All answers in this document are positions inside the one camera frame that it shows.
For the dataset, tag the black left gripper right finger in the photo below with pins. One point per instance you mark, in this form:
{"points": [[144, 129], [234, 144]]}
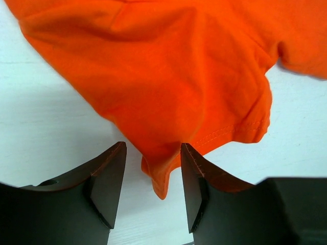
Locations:
{"points": [[223, 209]]}

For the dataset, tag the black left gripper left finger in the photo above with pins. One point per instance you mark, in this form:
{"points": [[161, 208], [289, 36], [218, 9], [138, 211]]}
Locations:
{"points": [[77, 207]]}

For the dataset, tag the orange t-shirt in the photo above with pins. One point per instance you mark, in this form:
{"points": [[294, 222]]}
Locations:
{"points": [[173, 72]]}

